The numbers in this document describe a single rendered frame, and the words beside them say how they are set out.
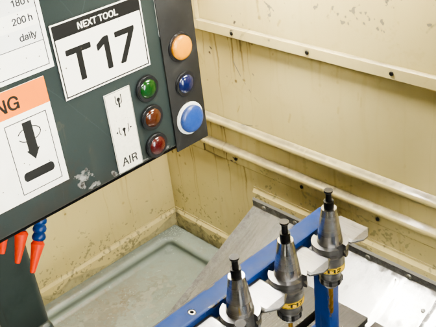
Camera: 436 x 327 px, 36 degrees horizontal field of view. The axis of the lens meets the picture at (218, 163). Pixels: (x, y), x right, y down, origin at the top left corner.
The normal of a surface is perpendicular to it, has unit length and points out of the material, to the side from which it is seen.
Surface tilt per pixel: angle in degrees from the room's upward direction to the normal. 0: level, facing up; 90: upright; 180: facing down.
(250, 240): 24
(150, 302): 0
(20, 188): 90
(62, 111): 90
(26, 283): 90
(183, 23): 90
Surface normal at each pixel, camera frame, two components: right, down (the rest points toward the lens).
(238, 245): -0.39, -0.61
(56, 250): 0.69, 0.30
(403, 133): -0.71, 0.42
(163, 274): -0.10, -0.86
